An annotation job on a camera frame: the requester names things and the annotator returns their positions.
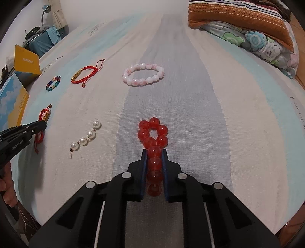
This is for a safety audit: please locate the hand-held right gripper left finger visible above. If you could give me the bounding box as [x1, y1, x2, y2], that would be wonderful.
[29, 149, 148, 248]

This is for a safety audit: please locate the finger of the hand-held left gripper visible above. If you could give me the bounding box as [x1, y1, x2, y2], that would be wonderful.
[0, 120, 46, 136]
[0, 126, 46, 145]

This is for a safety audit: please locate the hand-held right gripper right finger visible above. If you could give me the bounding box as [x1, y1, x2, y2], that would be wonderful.
[161, 149, 282, 248]

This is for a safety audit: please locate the red cord bracelet gold charm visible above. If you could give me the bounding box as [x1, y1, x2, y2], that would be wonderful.
[34, 104, 53, 154]

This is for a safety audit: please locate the red glass bead bracelet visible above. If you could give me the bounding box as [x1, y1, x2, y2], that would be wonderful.
[138, 117, 169, 197]

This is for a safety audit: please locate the person's left hand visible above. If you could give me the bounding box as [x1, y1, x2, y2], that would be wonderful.
[0, 162, 19, 210]

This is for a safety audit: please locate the blue cloud print box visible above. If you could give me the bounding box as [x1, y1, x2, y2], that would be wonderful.
[0, 73, 30, 132]

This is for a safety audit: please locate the yellow cardboard box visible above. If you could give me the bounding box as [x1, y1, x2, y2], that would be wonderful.
[14, 44, 41, 76]

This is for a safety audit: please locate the person's dark patterned clothing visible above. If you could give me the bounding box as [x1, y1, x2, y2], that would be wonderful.
[5, 204, 42, 246]

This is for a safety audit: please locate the striped bed sheet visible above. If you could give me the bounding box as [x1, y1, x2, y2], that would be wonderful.
[17, 11, 305, 236]

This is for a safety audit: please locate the teal cloth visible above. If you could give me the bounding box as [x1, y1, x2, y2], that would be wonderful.
[45, 26, 62, 45]

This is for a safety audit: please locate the beige curtain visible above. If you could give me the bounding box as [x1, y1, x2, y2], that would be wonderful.
[49, 0, 69, 34]

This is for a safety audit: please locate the blue desk lamp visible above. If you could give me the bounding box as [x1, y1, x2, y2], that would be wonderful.
[40, 4, 51, 26]

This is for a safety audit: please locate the floral quilt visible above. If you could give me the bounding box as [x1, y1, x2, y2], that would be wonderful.
[200, 20, 300, 80]

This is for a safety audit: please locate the orange striped pillow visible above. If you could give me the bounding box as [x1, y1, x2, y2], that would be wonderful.
[188, 0, 295, 52]

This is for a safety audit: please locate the multicolour striped cloth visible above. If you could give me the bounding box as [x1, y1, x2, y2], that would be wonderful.
[191, 0, 291, 22]

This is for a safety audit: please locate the multicolour bead bracelet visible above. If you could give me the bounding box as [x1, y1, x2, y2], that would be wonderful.
[46, 76, 61, 91]

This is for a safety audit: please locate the white pearl bracelet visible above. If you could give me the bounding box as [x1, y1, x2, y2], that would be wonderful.
[70, 119, 102, 160]

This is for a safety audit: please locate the red cord bracelet gold tube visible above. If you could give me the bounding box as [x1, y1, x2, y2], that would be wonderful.
[71, 58, 107, 88]

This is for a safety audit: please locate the pink white bead bracelet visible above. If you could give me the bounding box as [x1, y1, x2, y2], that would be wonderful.
[122, 63, 165, 87]

